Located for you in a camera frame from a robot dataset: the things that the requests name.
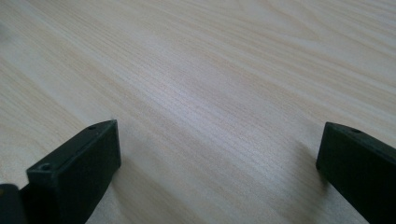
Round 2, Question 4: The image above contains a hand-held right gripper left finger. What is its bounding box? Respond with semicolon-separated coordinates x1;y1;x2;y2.
19;119;122;224

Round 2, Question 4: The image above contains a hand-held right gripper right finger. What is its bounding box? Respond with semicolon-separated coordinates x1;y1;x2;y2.
316;121;396;224

